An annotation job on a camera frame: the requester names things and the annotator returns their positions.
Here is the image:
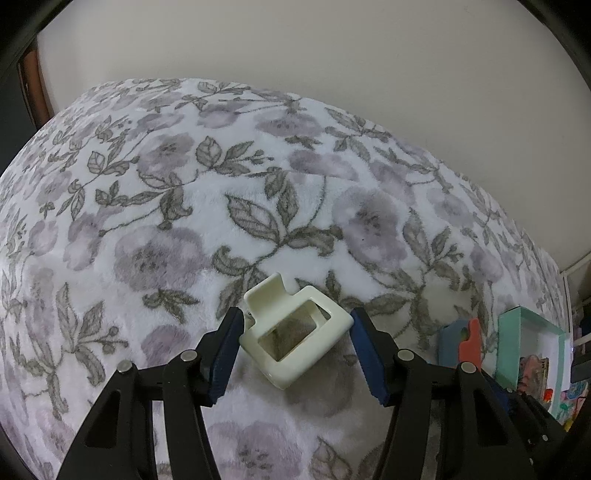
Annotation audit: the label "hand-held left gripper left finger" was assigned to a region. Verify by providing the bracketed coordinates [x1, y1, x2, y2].
[55, 307, 245, 480]

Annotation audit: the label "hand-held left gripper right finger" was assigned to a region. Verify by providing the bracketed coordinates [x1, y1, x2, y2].
[349, 308, 539, 480]

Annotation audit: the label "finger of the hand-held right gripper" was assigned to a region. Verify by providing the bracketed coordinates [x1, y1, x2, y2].
[482, 376, 532, 416]

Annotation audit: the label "round clear container pink bits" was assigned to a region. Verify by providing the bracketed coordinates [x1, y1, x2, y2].
[518, 354, 543, 395]

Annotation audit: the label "teal cardboard box lid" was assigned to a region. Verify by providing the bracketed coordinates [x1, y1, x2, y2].
[496, 306, 566, 393]

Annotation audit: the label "orange plastic piece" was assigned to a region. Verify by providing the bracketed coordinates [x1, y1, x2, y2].
[457, 318, 483, 365]

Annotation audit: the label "cream hair claw clip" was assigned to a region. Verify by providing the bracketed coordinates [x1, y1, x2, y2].
[239, 272, 354, 391]

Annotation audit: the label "blue plastic piece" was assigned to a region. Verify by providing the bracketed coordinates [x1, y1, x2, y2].
[438, 322, 472, 367]

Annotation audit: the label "floral fleece blanket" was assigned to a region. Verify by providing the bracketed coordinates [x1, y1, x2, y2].
[0, 78, 571, 480]

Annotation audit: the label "brown wooden frame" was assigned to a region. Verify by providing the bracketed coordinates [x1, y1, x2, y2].
[16, 44, 54, 127]

